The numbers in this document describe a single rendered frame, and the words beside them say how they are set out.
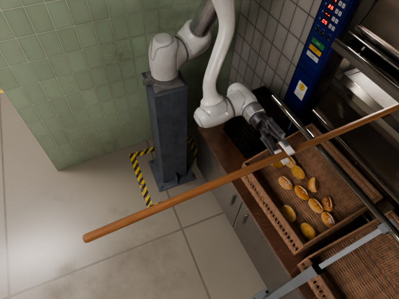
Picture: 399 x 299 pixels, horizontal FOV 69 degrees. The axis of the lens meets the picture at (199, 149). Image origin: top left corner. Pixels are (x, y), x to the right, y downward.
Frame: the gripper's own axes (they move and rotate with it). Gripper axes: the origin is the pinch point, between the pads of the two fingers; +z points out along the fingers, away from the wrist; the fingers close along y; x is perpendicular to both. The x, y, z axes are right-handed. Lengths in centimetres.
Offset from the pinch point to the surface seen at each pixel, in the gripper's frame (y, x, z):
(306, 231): 57, -18, 22
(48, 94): 40, 86, -119
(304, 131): 2.6, -16.8, -7.2
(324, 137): -0.8, -19.3, 0.8
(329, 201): 55, -41, 13
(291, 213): 55, -16, 10
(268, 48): 20, -53, -83
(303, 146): -0.7, -8.2, 0.8
